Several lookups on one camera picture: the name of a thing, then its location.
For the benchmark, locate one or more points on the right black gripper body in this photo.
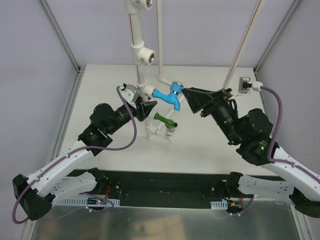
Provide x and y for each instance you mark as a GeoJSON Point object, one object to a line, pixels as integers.
{"type": "Point", "coordinates": [213, 103]}

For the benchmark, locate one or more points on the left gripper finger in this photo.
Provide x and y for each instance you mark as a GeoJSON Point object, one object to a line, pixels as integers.
{"type": "Point", "coordinates": [139, 101]}
{"type": "Point", "coordinates": [147, 110]}

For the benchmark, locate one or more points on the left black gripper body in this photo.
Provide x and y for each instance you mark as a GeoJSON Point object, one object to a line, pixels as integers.
{"type": "Point", "coordinates": [139, 111]}

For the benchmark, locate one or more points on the blue plastic faucet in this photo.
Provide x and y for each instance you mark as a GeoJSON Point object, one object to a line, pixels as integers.
{"type": "Point", "coordinates": [172, 97]}

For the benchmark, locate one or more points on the white pipe assembly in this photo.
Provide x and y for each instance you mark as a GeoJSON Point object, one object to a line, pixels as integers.
{"type": "Point", "coordinates": [143, 56]}

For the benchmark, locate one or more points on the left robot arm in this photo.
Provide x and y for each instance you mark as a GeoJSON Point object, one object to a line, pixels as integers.
{"type": "Point", "coordinates": [30, 206]}

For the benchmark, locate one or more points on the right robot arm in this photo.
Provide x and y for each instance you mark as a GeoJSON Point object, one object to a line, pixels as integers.
{"type": "Point", "coordinates": [268, 154]}

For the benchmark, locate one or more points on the green plastic faucet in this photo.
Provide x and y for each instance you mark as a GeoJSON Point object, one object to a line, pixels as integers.
{"type": "Point", "coordinates": [169, 123]}

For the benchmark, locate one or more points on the white plastic faucet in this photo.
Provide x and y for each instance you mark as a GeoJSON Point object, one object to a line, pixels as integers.
{"type": "Point", "coordinates": [167, 134]}

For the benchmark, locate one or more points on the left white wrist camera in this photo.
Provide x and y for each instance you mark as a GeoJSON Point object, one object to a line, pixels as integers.
{"type": "Point", "coordinates": [130, 93]}

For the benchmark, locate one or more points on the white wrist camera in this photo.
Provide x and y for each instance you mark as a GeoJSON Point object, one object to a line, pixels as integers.
{"type": "Point", "coordinates": [247, 86]}
{"type": "Point", "coordinates": [130, 93]}

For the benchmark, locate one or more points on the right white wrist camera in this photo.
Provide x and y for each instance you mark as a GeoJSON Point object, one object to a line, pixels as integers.
{"type": "Point", "coordinates": [247, 86]}

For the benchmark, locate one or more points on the left aluminium frame post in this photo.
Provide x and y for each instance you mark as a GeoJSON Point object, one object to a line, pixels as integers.
{"type": "Point", "coordinates": [60, 36]}

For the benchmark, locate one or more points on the aluminium frame post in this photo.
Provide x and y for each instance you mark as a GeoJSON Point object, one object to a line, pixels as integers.
{"type": "Point", "coordinates": [277, 34]}
{"type": "Point", "coordinates": [60, 36]}

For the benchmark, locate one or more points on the right aluminium frame post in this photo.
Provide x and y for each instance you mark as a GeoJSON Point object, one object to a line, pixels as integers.
{"type": "Point", "coordinates": [277, 34]}

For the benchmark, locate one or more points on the front aluminium rail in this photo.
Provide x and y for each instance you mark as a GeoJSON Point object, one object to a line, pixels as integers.
{"type": "Point", "coordinates": [278, 190]}

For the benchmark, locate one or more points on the right white cable duct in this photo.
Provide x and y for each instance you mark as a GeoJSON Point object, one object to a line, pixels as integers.
{"type": "Point", "coordinates": [219, 205]}

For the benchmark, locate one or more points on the white cable duct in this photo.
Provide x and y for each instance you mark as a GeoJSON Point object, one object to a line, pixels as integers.
{"type": "Point", "coordinates": [219, 205]}
{"type": "Point", "coordinates": [83, 201]}

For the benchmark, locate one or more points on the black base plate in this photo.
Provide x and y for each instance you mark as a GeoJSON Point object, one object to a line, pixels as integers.
{"type": "Point", "coordinates": [167, 190]}

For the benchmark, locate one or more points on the left white cable duct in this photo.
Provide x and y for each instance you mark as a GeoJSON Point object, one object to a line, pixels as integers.
{"type": "Point", "coordinates": [83, 201]}

